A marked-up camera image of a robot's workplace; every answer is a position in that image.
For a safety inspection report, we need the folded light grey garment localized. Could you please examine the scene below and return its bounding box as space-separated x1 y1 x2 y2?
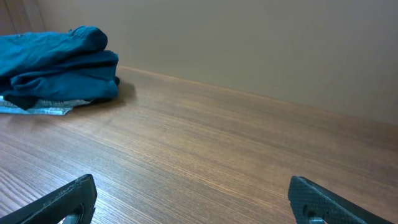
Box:
1 96 91 116

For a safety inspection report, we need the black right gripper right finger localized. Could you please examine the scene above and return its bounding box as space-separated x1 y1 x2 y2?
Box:
288 175 392 224

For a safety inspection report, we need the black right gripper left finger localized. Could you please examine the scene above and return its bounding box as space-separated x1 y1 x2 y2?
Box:
1 174 97 224

